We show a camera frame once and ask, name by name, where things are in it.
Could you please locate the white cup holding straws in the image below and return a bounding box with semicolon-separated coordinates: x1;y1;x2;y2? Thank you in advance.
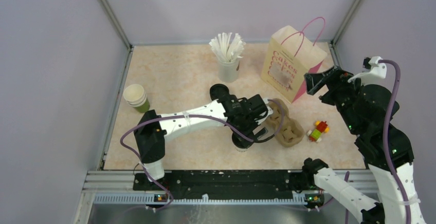
218;60;240;83

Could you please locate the stack of black lids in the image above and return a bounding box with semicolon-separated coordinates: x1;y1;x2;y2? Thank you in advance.
209;83;229;101

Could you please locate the bundle of white straws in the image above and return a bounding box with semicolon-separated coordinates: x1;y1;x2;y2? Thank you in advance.
209;32;246;63

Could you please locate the black cup lid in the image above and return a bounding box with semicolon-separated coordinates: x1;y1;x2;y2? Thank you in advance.
231;133;253;149

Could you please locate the stack of paper cups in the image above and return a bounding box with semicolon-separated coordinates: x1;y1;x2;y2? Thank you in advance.
123;84;150;113

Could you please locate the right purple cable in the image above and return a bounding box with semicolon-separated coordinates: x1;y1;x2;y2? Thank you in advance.
343;59;414;224

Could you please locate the white paper cup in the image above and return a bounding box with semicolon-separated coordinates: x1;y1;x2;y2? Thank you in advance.
236;147;248;152

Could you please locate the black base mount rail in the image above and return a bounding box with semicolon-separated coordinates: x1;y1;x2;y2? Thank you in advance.
133;170;325;203

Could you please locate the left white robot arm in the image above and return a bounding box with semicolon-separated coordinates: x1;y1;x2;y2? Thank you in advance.
134;94;273;190

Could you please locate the cream pink paper bag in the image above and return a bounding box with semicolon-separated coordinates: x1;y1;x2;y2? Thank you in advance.
261;16;328;103

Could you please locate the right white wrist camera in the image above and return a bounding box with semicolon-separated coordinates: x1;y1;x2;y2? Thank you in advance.
347;56;387;85

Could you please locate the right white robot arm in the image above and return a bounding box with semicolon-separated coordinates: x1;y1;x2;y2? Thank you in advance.
301;60;425;223

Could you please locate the brown pulp cup carrier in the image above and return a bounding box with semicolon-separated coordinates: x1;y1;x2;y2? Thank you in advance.
264;98;305;147

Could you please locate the green red toy block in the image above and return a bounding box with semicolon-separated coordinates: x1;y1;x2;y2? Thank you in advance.
306;121;330;143

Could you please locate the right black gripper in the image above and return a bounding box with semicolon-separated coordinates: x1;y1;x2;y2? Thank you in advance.
303;64;368;133

